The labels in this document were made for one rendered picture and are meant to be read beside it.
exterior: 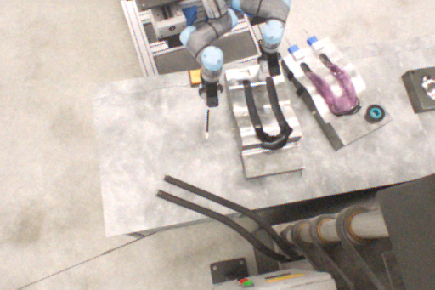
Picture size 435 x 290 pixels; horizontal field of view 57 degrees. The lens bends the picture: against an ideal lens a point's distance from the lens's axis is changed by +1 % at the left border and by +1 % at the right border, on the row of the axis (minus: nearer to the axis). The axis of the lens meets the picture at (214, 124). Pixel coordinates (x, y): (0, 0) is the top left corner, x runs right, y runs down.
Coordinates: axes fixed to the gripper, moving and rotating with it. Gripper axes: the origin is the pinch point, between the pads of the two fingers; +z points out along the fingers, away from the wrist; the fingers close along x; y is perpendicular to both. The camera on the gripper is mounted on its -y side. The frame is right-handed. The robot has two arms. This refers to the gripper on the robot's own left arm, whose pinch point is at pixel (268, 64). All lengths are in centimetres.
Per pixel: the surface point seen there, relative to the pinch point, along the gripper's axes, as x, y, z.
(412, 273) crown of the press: -2, -69, -102
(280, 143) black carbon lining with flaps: 1.6, -36.0, 1.9
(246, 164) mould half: 18.2, -42.4, 0.1
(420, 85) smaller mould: -69, -21, 14
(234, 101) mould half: 17.8, -13.6, 1.7
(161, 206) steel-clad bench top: 58, -53, -1
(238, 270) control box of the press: 34, -100, 76
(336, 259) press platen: -2, -77, -46
